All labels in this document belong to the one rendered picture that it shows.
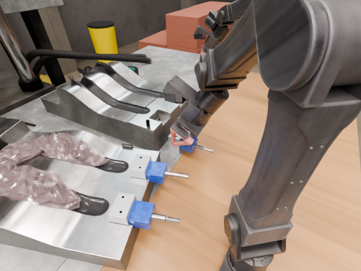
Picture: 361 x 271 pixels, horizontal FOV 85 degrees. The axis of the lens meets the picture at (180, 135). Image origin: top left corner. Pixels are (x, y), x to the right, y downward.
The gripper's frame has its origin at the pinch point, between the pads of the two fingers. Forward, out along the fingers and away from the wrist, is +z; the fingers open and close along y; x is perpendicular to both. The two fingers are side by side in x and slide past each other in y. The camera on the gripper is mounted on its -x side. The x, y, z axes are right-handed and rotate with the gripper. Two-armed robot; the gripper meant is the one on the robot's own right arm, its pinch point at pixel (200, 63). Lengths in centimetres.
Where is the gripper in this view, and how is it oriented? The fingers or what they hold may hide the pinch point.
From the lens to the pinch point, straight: 110.0
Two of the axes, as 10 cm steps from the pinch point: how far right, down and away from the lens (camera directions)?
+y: -0.8, 6.5, -7.6
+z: -4.9, 6.4, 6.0
